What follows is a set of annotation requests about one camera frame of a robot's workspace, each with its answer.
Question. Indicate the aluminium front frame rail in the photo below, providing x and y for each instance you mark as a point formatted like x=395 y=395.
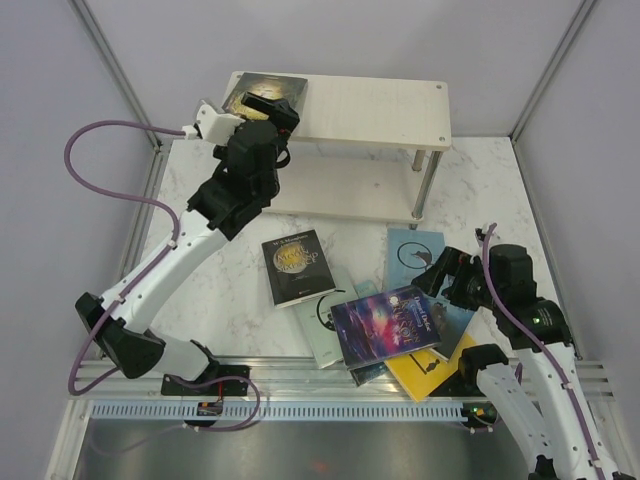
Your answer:
x=298 y=378

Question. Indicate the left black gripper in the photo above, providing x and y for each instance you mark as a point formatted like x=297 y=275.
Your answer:
x=278 y=110

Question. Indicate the light blue OS book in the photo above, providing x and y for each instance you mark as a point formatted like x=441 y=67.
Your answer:
x=409 y=254

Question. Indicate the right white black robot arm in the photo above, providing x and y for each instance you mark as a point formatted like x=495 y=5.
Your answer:
x=554 y=428

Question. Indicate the purple Robinson Crusoe book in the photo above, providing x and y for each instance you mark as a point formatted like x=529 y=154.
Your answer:
x=383 y=326

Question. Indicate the green yellow fantasy book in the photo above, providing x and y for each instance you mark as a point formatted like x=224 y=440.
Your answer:
x=269 y=86

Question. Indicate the pale green G book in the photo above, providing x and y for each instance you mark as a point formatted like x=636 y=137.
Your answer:
x=316 y=320

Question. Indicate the teal ocean cover book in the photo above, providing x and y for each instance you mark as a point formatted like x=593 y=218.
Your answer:
x=363 y=375

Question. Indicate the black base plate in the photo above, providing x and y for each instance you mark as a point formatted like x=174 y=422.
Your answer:
x=480 y=416
x=220 y=381

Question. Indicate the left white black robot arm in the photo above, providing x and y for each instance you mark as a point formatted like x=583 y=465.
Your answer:
x=250 y=154

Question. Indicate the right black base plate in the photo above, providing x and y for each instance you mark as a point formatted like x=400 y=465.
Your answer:
x=480 y=416

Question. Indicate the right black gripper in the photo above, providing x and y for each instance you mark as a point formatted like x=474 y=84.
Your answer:
x=430 y=280

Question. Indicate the black Moon and Sixpence book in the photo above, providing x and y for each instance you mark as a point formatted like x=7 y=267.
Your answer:
x=297 y=269

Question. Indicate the white two-tier wooden shelf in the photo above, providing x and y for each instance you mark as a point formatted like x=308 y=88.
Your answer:
x=365 y=148

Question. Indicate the white slotted cable duct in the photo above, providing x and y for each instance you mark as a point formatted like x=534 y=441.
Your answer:
x=238 y=410

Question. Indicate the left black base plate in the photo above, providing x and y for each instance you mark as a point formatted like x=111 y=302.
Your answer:
x=220 y=381

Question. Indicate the dark castle cover book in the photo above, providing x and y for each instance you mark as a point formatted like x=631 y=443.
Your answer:
x=451 y=324

